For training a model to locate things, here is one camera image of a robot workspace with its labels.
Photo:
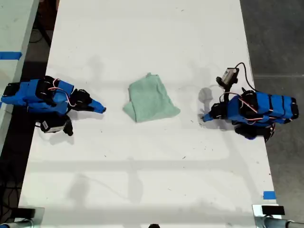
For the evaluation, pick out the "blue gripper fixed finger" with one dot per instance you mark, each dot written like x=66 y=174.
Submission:
x=208 y=116
x=97 y=104

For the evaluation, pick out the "short blue tape piece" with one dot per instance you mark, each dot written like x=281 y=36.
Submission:
x=269 y=195

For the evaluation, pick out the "black camera stalk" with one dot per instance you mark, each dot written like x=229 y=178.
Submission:
x=226 y=93
x=69 y=127

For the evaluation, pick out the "long blue tape strip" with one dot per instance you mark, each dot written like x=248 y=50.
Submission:
x=10 y=55

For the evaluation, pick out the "round black object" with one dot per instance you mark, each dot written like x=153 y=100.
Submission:
x=154 y=225

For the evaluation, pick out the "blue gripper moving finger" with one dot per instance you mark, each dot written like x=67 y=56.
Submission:
x=209 y=120
x=95 y=109

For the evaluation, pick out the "pale green T-shirt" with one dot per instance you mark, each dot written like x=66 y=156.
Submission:
x=149 y=99

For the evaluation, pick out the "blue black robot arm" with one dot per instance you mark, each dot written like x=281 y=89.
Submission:
x=31 y=97
x=273 y=108

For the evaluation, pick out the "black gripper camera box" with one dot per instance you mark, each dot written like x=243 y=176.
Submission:
x=53 y=126
x=228 y=76

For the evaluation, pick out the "grey metal pipe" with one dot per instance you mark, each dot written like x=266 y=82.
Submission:
x=273 y=222
x=16 y=224

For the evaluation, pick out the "small black box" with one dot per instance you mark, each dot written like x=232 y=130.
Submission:
x=272 y=210
x=26 y=212

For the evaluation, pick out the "pale side table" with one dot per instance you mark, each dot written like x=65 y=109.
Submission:
x=14 y=28

